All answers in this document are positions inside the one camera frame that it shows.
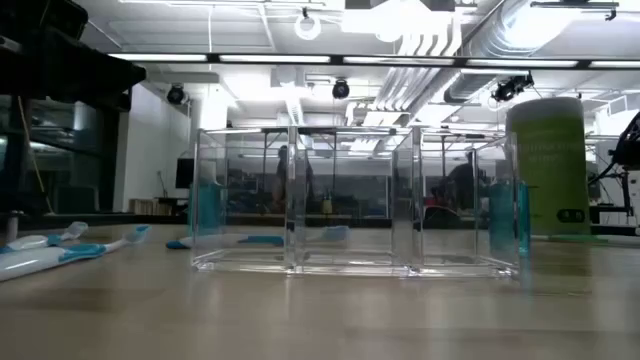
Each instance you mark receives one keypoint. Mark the white cylindrical post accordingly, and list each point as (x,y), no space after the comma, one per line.
(12,227)

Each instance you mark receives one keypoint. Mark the black computer monitor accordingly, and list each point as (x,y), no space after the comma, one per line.
(185,174)

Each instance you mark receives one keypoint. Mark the black table edge rail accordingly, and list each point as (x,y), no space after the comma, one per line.
(100,220)

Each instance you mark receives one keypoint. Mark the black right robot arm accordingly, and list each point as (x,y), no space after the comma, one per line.
(631,145)

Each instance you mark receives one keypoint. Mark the teal mouthwash bottle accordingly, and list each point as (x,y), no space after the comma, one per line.
(207,210)
(502,220)

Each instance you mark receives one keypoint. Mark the blue and white toothbrush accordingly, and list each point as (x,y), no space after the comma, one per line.
(40,260)
(30,242)
(177,244)

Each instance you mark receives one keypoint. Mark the black ceiling mounted camera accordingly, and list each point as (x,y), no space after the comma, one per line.
(510,88)

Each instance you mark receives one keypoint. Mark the green disinfecting wipes canister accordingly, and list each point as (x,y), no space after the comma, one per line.
(550,165)

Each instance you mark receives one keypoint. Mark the wooden crate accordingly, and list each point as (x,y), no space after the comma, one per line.
(150,206)

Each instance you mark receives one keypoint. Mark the person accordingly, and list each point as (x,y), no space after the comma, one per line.
(462,185)
(282,175)

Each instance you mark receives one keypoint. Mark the black round ceiling spotlight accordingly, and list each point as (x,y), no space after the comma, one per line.
(340,89)
(176,94)

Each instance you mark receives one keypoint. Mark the clear acrylic three-compartment organizer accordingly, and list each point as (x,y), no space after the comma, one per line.
(295,200)

